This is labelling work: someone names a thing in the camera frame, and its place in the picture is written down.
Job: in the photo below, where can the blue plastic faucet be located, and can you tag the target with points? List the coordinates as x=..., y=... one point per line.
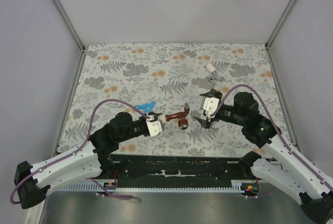
x=147, y=107

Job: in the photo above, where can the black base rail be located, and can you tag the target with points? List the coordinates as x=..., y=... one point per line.
x=175, y=171

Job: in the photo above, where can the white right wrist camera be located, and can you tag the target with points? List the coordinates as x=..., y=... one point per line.
x=210, y=105

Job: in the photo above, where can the brown faucet chrome knob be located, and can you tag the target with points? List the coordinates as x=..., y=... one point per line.
x=181, y=117

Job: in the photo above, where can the chrome faucet white handle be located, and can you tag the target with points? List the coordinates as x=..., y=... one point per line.
x=213, y=76

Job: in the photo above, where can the white cable duct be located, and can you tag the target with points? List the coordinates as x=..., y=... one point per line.
x=89, y=186

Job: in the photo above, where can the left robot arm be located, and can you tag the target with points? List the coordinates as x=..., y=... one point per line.
x=34, y=182

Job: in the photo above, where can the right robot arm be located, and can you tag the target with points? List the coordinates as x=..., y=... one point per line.
x=299, y=178

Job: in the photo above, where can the floral patterned table mat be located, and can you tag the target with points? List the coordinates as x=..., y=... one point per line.
x=116, y=77

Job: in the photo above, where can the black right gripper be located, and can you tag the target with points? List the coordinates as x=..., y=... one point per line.
x=206, y=123

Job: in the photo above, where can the white pipe elbow fitting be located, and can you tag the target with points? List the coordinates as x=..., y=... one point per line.
x=163, y=117

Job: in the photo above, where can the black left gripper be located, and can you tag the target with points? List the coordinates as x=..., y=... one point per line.
x=155, y=116

